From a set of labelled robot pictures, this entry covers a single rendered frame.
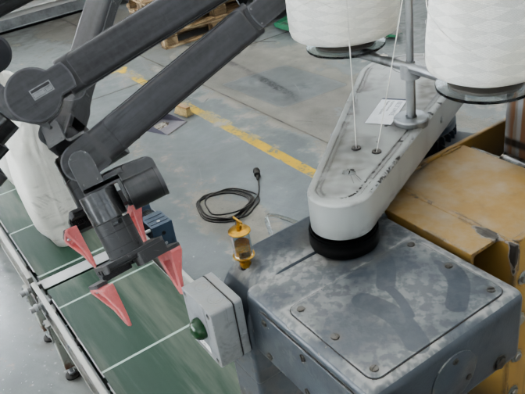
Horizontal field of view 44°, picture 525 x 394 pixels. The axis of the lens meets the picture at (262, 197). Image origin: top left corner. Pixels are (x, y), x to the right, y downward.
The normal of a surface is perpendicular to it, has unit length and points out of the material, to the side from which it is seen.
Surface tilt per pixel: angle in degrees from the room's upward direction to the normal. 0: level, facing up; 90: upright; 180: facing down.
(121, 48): 71
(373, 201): 90
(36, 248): 0
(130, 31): 65
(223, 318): 90
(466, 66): 87
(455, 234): 0
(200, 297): 0
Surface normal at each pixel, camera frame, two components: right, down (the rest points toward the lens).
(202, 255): -0.14, -0.85
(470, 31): -0.52, 0.41
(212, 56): 0.30, 0.13
